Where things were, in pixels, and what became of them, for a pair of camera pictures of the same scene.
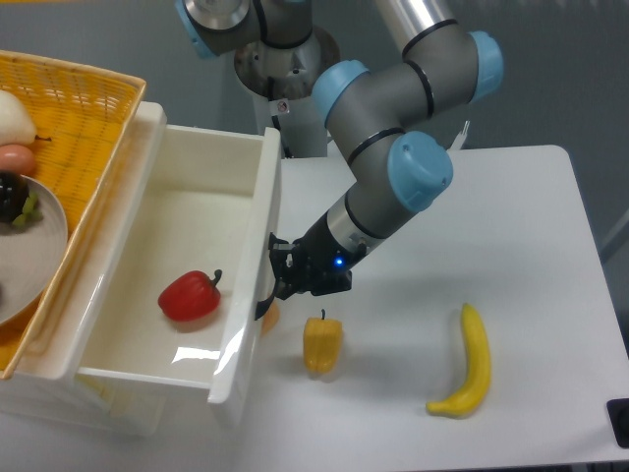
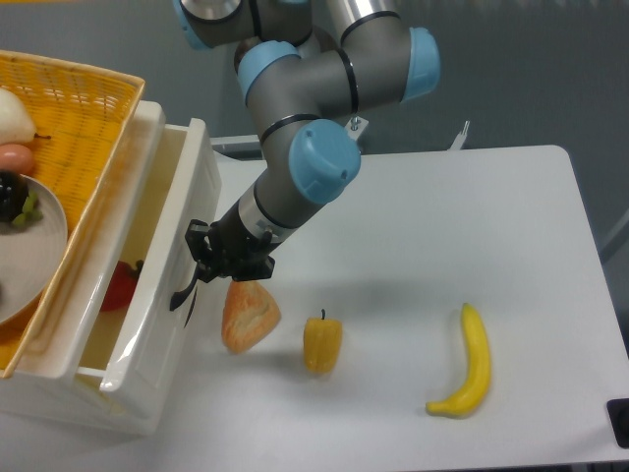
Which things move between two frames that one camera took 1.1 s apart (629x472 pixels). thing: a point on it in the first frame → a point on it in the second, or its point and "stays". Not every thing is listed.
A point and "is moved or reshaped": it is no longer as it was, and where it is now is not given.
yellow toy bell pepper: (321, 342) stays
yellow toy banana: (477, 382) stays
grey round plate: (32, 259) stays
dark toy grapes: (19, 206) stays
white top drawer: (170, 265) is moved or reshaped
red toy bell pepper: (192, 296) → (123, 285)
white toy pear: (16, 126) stays
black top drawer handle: (262, 306) → (179, 296)
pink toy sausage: (17, 158) stays
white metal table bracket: (457, 143) stays
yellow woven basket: (83, 118) stays
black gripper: (316, 255) → (230, 245)
